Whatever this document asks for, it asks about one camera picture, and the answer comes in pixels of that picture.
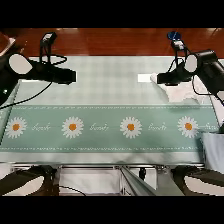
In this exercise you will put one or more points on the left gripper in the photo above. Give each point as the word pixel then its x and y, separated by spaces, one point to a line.
pixel 63 76

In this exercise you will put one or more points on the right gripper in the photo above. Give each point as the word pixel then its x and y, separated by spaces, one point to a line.
pixel 170 78

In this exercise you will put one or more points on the white garment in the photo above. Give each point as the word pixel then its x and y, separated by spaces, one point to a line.
pixel 180 95

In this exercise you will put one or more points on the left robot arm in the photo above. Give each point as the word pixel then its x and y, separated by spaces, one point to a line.
pixel 20 64

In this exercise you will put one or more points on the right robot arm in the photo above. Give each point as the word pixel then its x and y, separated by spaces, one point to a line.
pixel 207 65

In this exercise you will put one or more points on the light blue garment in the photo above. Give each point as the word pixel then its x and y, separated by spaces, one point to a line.
pixel 213 151

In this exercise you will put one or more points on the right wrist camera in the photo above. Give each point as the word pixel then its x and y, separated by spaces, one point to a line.
pixel 178 45

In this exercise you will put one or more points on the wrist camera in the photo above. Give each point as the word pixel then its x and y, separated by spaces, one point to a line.
pixel 178 45
pixel 48 37

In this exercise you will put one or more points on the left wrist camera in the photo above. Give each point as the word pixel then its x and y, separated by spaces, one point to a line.
pixel 48 37

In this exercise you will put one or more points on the silver frame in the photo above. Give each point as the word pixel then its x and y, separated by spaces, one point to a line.
pixel 136 183

